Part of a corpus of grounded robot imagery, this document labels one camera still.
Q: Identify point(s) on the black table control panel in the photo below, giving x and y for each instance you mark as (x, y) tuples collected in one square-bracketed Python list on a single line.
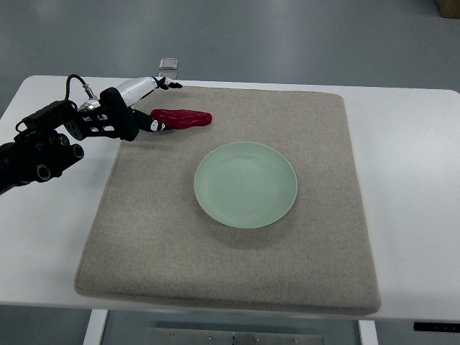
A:
[(437, 327)]

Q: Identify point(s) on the beige felt mat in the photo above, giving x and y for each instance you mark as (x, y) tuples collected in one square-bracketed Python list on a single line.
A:
[(152, 241)]

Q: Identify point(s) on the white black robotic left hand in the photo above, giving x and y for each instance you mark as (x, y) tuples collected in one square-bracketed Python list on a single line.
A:
[(134, 90)]

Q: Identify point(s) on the clear square floor plate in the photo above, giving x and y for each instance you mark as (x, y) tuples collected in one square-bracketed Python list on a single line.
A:
[(168, 63)]

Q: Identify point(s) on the white table leg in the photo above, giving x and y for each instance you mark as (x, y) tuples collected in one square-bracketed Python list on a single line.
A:
[(367, 332), (96, 327)]

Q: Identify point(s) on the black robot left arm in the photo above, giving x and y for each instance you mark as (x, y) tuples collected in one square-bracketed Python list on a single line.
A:
[(39, 153)]

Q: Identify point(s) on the red pepper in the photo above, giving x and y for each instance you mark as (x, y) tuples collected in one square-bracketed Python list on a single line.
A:
[(182, 118)]

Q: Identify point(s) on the white table right leg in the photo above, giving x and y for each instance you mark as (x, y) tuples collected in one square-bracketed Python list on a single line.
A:
[(367, 332)]

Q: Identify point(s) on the cardboard box corner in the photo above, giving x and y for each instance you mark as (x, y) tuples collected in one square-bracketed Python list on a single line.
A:
[(449, 8)]

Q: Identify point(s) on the white table left leg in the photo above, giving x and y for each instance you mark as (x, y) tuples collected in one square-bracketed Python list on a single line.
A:
[(96, 327)]

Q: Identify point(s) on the light green plate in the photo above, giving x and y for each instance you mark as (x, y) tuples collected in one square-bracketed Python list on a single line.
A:
[(245, 185)]

